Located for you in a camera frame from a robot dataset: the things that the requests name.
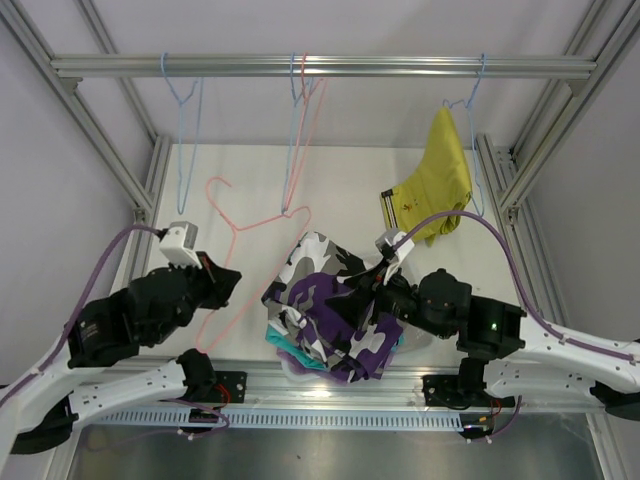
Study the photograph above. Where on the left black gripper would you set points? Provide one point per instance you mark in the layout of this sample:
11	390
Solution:
220	282

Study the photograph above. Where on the light blue wire hanger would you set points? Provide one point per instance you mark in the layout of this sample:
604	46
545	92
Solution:
185	168

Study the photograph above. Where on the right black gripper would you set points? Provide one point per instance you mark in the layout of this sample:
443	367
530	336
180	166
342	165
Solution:
353	305

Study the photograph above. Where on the aluminium frame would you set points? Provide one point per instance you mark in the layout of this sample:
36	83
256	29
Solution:
83	158

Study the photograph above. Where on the grey purple camouflage trousers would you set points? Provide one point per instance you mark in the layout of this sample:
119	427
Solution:
325	310

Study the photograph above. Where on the yellow trousers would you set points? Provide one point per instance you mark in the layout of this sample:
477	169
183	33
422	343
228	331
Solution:
441	182

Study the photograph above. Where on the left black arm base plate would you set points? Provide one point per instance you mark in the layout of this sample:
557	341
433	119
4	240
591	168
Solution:
206	405

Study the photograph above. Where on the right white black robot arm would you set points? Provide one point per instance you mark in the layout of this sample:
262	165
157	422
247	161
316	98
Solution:
508	355

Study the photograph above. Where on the aluminium hanging rail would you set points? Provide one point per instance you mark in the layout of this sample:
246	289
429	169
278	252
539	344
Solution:
566	67

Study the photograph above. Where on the blue hanger of yellow trousers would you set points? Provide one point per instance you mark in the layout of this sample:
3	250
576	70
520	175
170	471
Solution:
479	204

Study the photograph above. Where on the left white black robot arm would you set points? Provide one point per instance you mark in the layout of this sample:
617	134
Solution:
41	410

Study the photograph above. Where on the white slotted cable duct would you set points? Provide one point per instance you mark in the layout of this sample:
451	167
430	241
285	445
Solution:
262	418

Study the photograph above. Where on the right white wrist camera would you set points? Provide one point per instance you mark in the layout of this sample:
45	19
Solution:
394	245

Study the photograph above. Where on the pink hanger of camouflage trousers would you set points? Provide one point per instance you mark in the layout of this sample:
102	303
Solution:
236	230

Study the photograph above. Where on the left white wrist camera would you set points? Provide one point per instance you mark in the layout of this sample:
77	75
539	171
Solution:
178	244

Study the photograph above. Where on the blue hanger of purple trousers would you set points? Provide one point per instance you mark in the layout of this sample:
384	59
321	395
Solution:
288	179

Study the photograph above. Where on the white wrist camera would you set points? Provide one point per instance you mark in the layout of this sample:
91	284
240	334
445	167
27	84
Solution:
178	244
394	245

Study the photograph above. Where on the teal trousers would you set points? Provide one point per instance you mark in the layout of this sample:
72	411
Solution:
276	338

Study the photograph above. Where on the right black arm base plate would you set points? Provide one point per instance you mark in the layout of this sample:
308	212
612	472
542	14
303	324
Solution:
482	415

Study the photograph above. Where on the white plastic basket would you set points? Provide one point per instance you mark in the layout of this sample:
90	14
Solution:
420	345

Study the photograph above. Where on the pink hanger of teal trousers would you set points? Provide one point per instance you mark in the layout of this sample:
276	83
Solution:
300	102

